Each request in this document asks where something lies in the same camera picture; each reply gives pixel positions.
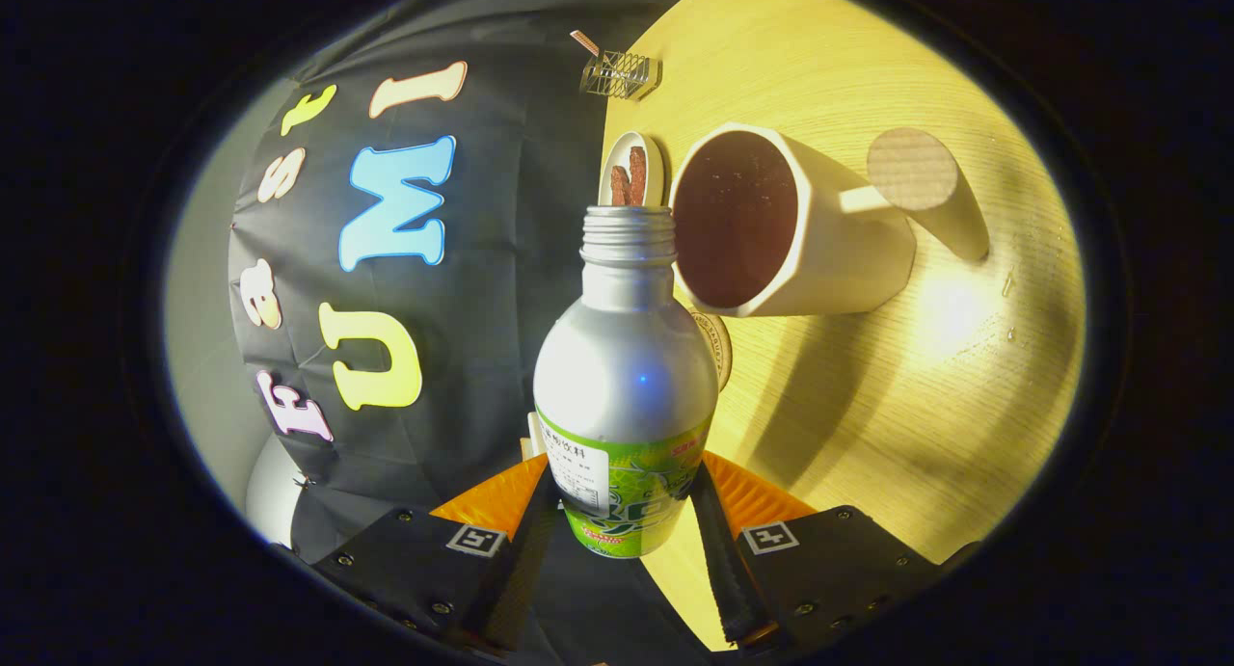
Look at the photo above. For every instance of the black backdrop cloth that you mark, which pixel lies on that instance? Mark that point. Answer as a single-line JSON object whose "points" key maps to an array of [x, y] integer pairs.
{"points": [[482, 309]]}

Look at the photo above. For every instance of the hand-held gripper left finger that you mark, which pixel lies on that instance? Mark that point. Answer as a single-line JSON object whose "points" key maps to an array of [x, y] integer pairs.
{"points": [[521, 570]]}

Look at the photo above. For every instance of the wooden spoon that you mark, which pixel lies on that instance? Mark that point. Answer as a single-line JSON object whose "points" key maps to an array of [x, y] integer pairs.
{"points": [[584, 42]]}

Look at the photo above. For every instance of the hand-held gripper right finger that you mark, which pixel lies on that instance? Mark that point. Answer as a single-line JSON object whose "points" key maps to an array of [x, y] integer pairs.
{"points": [[723, 570]]}

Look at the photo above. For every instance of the round cork coaster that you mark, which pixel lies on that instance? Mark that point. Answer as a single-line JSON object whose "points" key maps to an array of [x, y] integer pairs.
{"points": [[719, 350]]}

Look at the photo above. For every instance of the silver bottle with green label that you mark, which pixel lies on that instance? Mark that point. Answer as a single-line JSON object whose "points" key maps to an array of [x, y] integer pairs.
{"points": [[627, 377]]}

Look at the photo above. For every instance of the brown meat slice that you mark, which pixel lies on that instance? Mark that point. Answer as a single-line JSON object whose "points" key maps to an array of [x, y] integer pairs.
{"points": [[637, 174], [619, 186]]}

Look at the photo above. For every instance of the white oval plate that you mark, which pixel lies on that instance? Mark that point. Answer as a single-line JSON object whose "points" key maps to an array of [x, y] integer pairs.
{"points": [[656, 170]]}

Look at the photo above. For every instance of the wooden table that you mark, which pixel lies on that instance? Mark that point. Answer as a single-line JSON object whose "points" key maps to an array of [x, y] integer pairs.
{"points": [[868, 406]]}

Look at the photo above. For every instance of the white toaster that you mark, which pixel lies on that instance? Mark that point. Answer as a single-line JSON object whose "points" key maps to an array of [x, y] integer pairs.
{"points": [[534, 437]]}

